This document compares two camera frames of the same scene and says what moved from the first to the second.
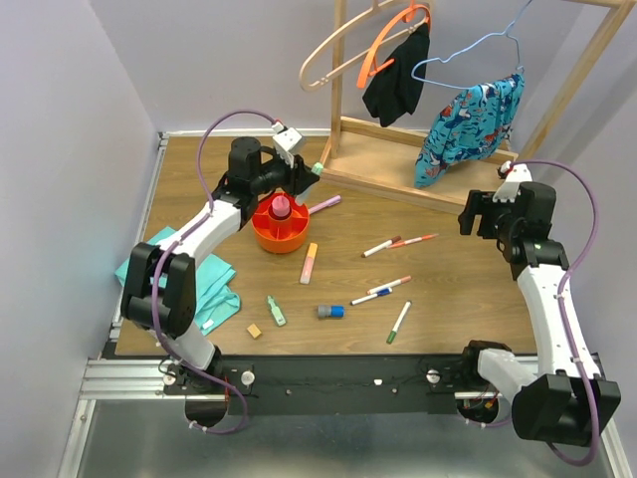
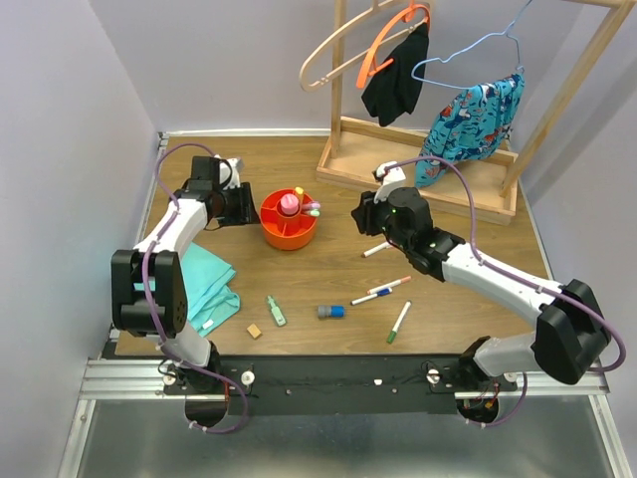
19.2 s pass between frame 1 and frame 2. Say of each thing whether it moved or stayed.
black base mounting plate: stayed
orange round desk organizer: moved
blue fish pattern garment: stayed
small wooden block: stayed
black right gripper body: moved
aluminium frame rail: stayed
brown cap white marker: stayed
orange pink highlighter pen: moved
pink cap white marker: stayed
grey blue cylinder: stayed
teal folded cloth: stayed
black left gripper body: moved
